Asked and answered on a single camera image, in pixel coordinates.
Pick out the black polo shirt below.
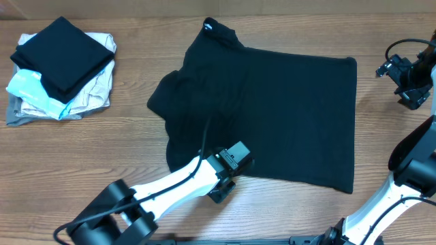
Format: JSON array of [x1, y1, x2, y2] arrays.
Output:
[[147, 18, 357, 194]]

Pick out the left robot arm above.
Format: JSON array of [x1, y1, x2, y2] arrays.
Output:
[[66, 142, 253, 245]]

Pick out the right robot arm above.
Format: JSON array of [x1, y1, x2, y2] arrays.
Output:
[[289, 37, 435, 245]]

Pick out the folded beige garment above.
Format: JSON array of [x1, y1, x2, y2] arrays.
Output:
[[16, 32, 117, 116]]

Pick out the folded black garment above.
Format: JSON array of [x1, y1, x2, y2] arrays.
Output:
[[10, 16, 114, 103]]

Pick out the folded light blue garment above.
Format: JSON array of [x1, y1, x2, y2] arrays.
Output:
[[6, 69, 72, 120]]

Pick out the folded grey garment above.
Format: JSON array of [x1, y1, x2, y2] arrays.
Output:
[[5, 61, 114, 127]]

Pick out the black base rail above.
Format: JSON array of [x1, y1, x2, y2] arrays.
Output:
[[146, 235, 324, 245]]

